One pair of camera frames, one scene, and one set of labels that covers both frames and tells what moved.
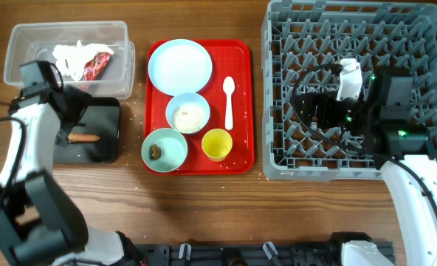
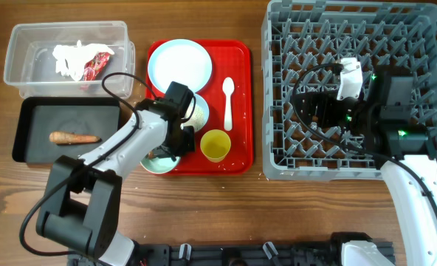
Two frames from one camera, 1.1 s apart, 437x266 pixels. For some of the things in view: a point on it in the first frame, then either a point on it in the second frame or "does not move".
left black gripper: x=79 y=101 -> x=188 y=146
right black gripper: x=326 y=100 does not move
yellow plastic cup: x=217 y=143 does not move
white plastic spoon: x=229 y=86 does not move
